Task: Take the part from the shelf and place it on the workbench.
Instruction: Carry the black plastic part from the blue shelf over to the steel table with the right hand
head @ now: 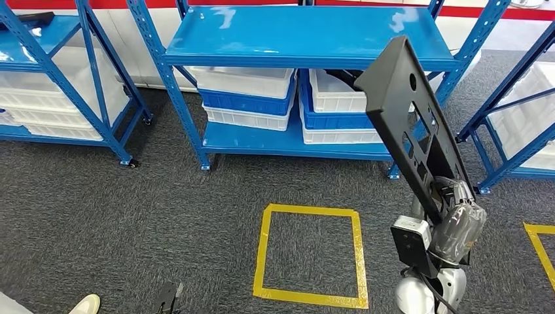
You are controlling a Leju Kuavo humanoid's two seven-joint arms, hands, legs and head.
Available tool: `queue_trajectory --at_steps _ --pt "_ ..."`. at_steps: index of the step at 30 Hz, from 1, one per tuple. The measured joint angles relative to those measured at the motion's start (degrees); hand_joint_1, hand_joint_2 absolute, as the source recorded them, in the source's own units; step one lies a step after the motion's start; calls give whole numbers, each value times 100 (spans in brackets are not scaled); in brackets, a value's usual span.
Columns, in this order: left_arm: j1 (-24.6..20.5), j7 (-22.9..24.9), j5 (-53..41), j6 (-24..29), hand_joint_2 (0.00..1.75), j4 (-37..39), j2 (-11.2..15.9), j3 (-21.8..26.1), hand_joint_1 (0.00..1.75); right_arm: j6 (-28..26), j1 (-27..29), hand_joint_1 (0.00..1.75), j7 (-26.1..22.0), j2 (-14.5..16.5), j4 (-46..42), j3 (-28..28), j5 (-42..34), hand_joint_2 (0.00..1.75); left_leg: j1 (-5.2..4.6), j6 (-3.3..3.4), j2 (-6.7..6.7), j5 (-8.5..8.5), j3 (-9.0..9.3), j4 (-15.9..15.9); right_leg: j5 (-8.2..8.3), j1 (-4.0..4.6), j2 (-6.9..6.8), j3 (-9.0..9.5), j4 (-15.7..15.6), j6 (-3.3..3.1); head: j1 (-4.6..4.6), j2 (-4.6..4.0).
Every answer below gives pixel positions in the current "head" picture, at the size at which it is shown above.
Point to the blue plastic crate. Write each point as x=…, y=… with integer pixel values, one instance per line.
x=329, y=121
x=247, y=105

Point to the black plastic bracket part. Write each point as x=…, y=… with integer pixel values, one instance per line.
x=390, y=86

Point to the person's leg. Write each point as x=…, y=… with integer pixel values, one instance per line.
x=13, y=305

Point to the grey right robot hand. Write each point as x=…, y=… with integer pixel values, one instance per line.
x=459, y=234

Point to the person's foot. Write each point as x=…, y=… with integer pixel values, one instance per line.
x=86, y=304

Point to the red barrier belt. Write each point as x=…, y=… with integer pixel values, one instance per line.
x=498, y=13

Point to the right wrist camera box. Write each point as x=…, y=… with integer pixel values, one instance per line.
x=409, y=242

